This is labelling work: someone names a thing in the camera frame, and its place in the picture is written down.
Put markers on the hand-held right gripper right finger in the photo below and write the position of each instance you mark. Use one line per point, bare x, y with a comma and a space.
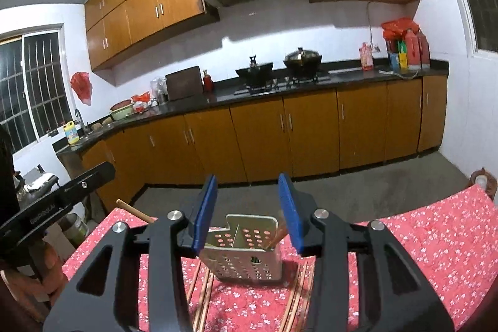
290, 217

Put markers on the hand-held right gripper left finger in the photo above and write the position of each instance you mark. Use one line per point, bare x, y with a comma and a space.
206, 217

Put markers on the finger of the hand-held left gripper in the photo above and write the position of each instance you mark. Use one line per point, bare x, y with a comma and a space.
77, 186

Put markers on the long brown wooden chopstick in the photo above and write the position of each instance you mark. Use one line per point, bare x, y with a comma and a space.
134, 210
275, 238

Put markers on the perforated white chopstick holder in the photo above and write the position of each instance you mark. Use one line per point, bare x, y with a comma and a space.
241, 258

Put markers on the bunch of wooden chopsticks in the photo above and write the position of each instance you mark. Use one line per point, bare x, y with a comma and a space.
205, 301

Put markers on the person's left hand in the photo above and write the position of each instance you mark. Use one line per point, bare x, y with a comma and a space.
52, 266

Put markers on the white cloth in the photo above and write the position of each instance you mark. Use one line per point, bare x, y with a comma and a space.
41, 180

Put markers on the steel pot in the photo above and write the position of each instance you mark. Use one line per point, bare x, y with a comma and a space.
74, 229

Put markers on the yellow detergent bottle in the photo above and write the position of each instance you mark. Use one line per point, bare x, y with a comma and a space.
71, 133

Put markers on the steel faucet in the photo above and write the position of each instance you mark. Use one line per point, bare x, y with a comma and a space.
81, 122

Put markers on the green basin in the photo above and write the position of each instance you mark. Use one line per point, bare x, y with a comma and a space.
121, 114

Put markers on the wooden base cabinets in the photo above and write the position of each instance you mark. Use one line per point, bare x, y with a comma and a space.
256, 137

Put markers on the barred window beside sink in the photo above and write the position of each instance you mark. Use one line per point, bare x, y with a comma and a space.
39, 83

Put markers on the red plastic bag on hook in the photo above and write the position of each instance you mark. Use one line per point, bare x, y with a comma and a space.
81, 85

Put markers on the crumpled red plastic bag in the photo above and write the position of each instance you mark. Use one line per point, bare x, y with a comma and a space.
141, 98

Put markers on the clear plastic bag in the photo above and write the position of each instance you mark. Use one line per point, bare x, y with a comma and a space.
158, 87

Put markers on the red floral tablecloth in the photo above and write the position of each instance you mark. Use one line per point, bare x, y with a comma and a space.
420, 238

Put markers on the black gas stove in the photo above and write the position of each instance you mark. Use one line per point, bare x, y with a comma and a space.
288, 84

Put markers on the small red bottle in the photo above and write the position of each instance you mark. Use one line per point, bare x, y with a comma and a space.
207, 83

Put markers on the dark wooden cutting board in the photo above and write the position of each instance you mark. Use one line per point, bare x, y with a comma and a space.
183, 83

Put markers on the black wok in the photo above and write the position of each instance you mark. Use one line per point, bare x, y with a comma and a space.
253, 73

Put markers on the black kitchen countertop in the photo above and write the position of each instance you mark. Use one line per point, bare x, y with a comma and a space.
350, 77

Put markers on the wok with steel lid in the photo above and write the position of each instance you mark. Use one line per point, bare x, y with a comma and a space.
302, 57

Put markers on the blue yellow carton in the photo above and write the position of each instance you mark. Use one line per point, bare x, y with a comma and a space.
397, 60

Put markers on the large red bottle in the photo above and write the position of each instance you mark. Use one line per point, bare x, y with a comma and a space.
425, 52
412, 52

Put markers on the red bag over bottles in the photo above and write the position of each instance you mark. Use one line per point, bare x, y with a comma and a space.
397, 26

